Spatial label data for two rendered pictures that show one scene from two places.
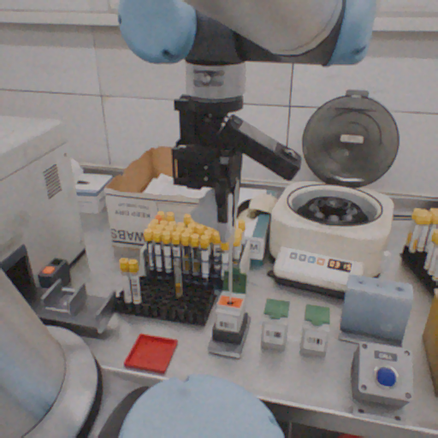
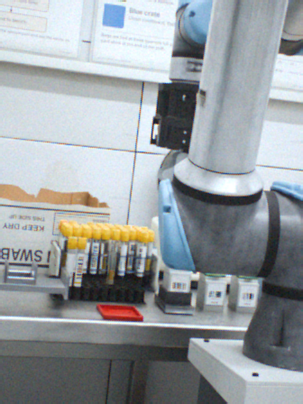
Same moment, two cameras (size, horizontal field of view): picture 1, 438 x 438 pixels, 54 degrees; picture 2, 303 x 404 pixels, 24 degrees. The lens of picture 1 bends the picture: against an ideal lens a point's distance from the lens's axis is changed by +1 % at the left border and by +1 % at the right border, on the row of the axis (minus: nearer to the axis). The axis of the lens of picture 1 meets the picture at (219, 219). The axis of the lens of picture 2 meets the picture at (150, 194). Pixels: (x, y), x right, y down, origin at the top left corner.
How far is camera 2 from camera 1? 0.88 m
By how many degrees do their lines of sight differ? 36
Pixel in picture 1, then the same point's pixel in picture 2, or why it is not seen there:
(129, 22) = (200, 15)
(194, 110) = (182, 89)
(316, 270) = not seen: hidden behind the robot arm
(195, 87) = (187, 72)
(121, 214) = (11, 228)
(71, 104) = not seen: outside the picture
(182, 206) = (81, 216)
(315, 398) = not seen: hidden behind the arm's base
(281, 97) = (128, 142)
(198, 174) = (178, 138)
